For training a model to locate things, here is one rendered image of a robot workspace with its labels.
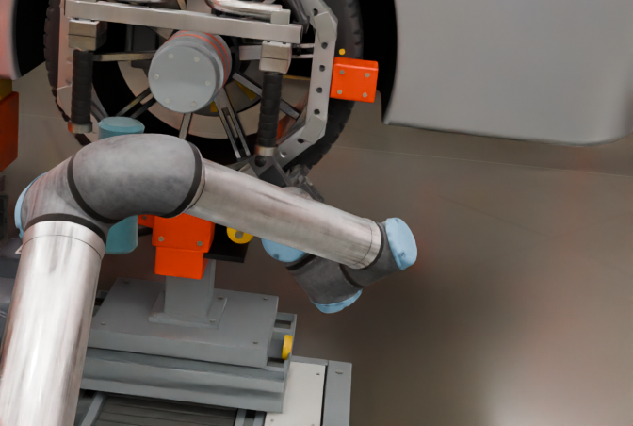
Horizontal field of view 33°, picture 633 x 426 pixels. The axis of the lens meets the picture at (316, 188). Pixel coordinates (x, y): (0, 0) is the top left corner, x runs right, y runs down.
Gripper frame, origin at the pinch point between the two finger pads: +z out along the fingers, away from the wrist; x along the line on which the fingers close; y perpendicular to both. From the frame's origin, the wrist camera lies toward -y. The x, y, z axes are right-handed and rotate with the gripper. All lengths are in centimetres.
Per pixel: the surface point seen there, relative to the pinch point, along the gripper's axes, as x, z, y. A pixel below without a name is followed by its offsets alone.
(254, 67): 4.4, 15.3, -20.0
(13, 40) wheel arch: -30, 6, -57
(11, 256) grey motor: -53, -15, -23
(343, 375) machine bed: -27, 18, 51
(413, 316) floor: -19, 76, 71
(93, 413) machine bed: -66, -10, 15
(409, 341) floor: -20, 58, 70
